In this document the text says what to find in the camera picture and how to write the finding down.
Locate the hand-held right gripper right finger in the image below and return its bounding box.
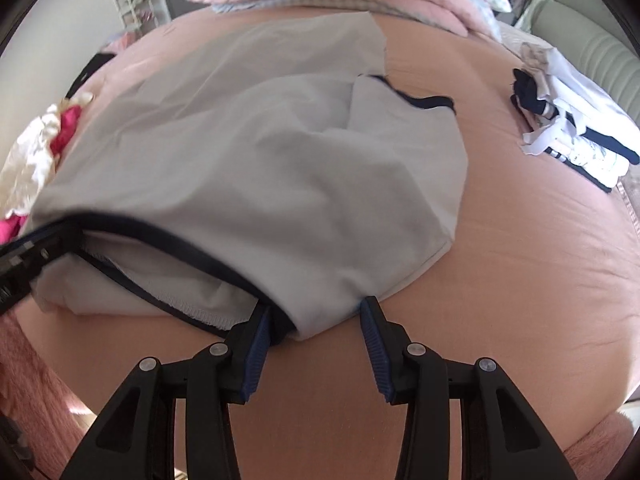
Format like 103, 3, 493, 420
360, 296, 578, 480

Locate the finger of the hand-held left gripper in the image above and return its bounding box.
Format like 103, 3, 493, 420
0, 220, 86, 313

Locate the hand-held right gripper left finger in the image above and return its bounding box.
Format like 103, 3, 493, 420
60, 305, 276, 480

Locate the light grey navy-trimmed shirt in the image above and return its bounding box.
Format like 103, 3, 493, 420
30, 11, 469, 343

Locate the stack of folded clothes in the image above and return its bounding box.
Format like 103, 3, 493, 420
510, 42, 640, 193

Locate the pink bed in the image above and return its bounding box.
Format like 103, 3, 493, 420
0, 2, 640, 466

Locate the black bag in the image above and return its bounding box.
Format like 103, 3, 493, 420
65, 51, 116, 98

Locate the white waffle blanket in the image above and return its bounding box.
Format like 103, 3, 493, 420
612, 160, 640, 246

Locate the white wire shelf rack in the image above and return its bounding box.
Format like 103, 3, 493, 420
112, 0, 171, 36

